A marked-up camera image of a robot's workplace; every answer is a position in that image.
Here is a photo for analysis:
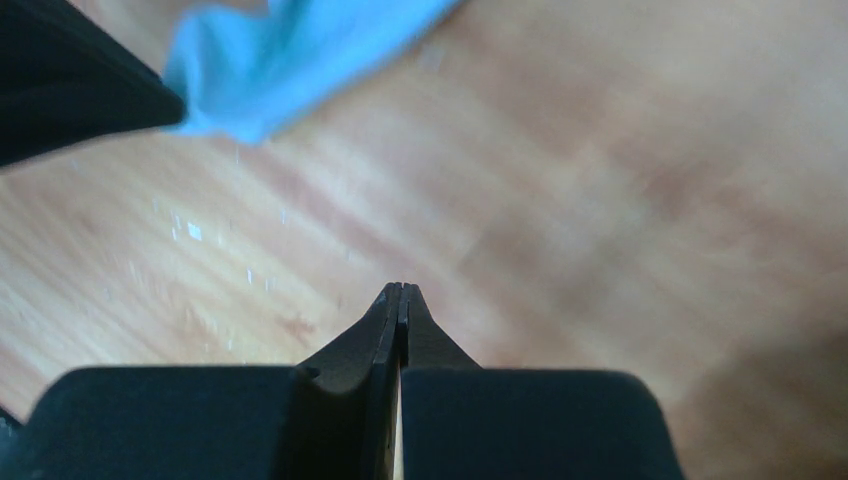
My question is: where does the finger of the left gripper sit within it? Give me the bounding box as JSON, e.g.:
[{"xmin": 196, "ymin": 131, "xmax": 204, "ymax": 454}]
[{"xmin": 1, "ymin": 1, "xmax": 185, "ymax": 166}]

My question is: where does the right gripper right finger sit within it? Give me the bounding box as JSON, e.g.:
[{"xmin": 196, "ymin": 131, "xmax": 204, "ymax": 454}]
[{"xmin": 400, "ymin": 284, "xmax": 684, "ymax": 479}]

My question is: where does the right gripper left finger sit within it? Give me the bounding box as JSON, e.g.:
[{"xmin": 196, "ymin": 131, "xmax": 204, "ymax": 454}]
[{"xmin": 1, "ymin": 283, "xmax": 403, "ymax": 479}]

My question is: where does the blue cleaning cloth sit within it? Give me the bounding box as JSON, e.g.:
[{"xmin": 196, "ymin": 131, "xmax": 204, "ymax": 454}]
[{"xmin": 163, "ymin": 0, "xmax": 458, "ymax": 144}]

